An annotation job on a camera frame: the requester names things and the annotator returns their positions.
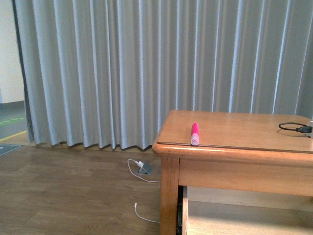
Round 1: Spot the pink marker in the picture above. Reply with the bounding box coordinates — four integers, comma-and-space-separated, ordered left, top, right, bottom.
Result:
191, 122, 200, 146

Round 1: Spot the wooden nightstand drawer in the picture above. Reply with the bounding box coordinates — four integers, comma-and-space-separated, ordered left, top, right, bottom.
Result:
181, 187, 313, 235

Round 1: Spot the white charger plug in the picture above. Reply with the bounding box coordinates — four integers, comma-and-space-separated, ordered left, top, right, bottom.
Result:
135, 161, 144, 168

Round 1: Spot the open floor socket box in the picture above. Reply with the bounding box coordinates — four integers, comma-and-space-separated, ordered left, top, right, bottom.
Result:
137, 162, 154, 175

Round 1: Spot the grey pleated curtain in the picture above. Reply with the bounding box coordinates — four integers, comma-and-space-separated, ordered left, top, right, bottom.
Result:
12, 0, 313, 148

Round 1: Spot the wooden nightstand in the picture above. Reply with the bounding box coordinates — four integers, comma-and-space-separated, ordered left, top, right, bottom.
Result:
153, 110, 313, 235

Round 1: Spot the dark floor sign mat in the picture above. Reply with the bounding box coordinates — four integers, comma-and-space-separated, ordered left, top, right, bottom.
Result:
0, 144, 21, 156

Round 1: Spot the white charging cable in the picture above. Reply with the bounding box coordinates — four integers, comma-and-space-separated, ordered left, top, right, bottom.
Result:
127, 159, 161, 224

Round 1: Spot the black usb cable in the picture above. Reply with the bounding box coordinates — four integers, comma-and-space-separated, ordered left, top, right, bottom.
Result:
278, 122, 311, 135

